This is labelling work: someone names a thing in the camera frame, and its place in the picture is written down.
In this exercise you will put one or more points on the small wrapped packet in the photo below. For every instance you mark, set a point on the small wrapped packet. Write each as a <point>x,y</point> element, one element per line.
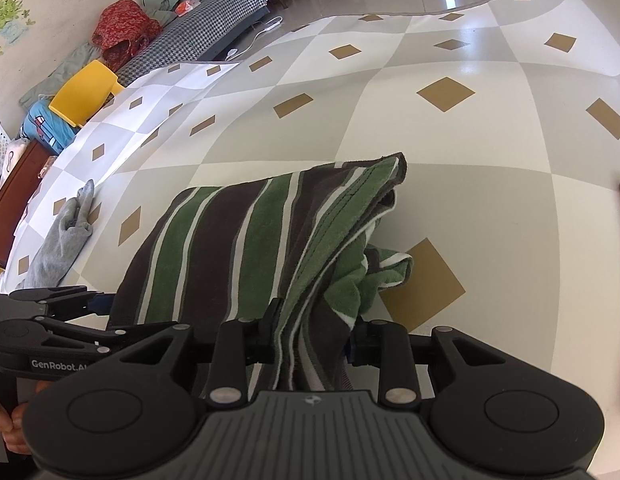
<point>47,165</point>

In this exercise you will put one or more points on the person's left hand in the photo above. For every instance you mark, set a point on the person's left hand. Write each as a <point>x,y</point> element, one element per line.
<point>2,417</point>

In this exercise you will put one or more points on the orange packet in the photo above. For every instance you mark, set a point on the orange packet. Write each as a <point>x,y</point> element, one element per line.
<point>185,6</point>

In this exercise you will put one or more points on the red patterned cloth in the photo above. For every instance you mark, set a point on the red patterned cloth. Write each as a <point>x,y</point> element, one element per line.
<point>125,25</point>

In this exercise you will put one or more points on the grey garment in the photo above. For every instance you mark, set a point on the grey garment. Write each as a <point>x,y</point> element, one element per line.
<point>60,245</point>

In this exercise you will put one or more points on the grey-green blanket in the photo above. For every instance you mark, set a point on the grey-green blanket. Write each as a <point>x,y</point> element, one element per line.
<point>60,72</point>

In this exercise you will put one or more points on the brown wooden cabinet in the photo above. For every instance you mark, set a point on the brown wooden cabinet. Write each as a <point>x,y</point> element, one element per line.
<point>15,195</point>

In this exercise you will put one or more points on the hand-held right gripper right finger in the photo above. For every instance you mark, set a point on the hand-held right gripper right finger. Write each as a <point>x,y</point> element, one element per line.
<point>365,345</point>

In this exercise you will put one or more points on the houndstooth sofa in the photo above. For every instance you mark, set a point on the houndstooth sofa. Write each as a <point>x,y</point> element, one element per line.
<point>200,25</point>

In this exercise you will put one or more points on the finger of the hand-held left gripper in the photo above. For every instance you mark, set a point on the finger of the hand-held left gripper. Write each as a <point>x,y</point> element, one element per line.
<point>65,332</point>
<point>65,300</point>

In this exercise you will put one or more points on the yellow plastic chair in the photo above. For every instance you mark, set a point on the yellow plastic chair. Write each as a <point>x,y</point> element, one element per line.
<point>82,90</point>

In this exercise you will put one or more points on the blue printed cloth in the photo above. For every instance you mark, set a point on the blue printed cloth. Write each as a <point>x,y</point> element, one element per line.
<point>42,127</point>

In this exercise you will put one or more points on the green brown striped shirt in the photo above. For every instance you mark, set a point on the green brown striped shirt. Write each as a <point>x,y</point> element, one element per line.
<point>215,260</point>

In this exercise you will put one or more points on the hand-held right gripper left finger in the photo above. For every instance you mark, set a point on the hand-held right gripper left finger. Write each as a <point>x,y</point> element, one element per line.
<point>262,340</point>

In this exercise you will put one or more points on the white printed bag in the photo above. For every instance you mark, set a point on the white printed bag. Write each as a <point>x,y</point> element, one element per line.
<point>17,152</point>

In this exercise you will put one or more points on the green leaf wall sticker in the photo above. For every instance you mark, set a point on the green leaf wall sticker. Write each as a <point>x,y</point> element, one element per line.
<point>5,12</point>

